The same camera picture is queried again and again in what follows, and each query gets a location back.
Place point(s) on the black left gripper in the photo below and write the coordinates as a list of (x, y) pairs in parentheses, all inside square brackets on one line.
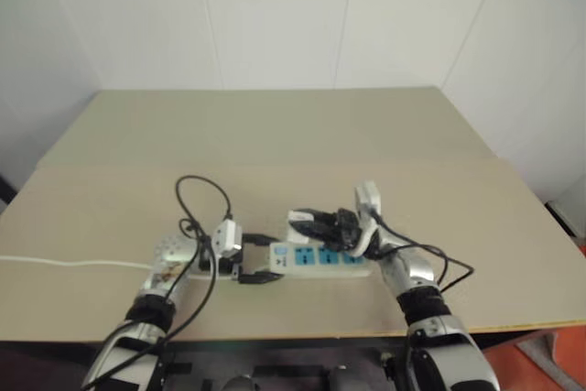
[(231, 267)]

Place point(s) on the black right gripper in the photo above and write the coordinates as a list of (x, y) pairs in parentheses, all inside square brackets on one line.
[(347, 228)]

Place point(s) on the white charger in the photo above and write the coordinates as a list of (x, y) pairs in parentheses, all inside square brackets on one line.
[(298, 216)]

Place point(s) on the white power strip blue sockets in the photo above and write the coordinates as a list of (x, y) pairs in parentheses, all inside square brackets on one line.
[(320, 267)]

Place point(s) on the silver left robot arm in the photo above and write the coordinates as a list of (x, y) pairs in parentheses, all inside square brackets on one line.
[(160, 267)]

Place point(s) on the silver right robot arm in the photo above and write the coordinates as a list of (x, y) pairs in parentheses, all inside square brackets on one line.
[(412, 267)]

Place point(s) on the dark rounded shape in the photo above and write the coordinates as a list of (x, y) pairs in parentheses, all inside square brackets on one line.
[(239, 384)]

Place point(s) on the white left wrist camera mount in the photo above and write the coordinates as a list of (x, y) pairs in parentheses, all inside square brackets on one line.
[(225, 237)]

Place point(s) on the black frame under table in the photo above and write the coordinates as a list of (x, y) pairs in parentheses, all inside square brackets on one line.
[(284, 363)]

